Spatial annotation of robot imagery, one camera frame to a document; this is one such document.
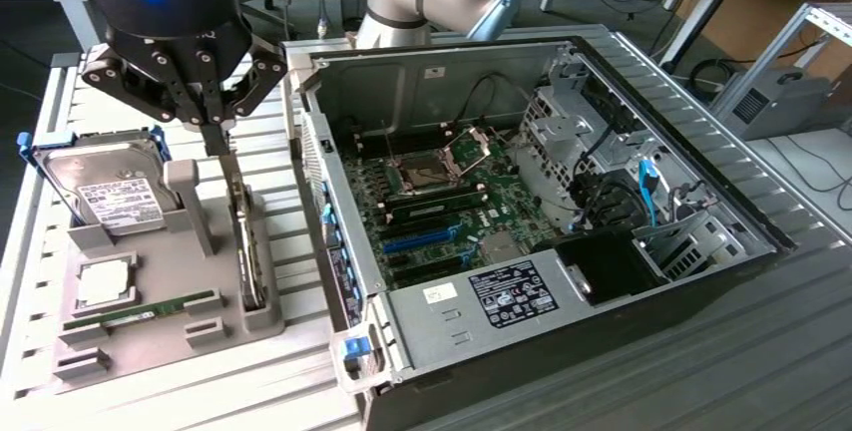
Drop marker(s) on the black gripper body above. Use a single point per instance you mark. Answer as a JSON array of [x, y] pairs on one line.
[[167, 2]]

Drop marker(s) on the blue disk caddy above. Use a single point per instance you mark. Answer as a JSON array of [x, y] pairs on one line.
[[50, 141]]

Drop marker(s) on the silver hard disk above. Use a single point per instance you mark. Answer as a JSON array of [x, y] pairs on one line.
[[100, 171]]

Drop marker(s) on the thin metal locking lever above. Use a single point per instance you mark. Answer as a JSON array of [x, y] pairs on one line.
[[391, 146]]

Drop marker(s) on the CPU socket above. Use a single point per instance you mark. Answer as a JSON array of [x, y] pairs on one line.
[[423, 174]]

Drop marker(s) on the metal socket cover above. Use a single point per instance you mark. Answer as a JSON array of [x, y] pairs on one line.
[[476, 151]]

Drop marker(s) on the grey parts rack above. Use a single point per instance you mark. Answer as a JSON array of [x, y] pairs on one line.
[[167, 276]]

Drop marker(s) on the silver CPU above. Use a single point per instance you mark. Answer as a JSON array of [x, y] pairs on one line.
[[103, 281]]

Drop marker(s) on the black expansion slot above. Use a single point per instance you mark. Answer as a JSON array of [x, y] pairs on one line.
[[426, 262], [430, 277]]

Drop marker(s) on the metal drive cage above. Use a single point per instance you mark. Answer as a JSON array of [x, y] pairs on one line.
[[552, 127]]

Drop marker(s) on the green Dell motherboard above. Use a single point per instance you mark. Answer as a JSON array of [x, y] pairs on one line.
[[512, 201]]

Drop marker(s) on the green RAM stick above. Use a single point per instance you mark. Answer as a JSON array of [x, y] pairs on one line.
[[160, 307]]

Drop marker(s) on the silver chipset heatsink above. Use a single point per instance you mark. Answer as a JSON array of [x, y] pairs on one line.
[[503, 246]]

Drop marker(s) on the blue case latch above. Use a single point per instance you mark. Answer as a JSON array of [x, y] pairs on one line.
[[354, 348]]

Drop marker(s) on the grey power supply unit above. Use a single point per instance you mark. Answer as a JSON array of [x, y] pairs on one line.
[[432, 331]]

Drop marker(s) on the metal slat table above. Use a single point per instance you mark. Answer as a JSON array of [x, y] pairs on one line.
[[167, 411]]

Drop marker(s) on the black tripod pole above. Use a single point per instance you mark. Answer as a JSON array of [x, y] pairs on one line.
[[716, 2]]

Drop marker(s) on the metal disk bay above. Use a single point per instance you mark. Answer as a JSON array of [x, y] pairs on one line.
[[692, 251]]

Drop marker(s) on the open black PC case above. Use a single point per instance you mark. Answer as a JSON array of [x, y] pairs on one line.
[[599, 351]]

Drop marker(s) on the grey computer tower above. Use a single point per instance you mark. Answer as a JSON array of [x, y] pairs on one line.
[[792, 102]]

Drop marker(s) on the aluminium profile frame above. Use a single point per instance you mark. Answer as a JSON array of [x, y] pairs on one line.
[[828, 17]]

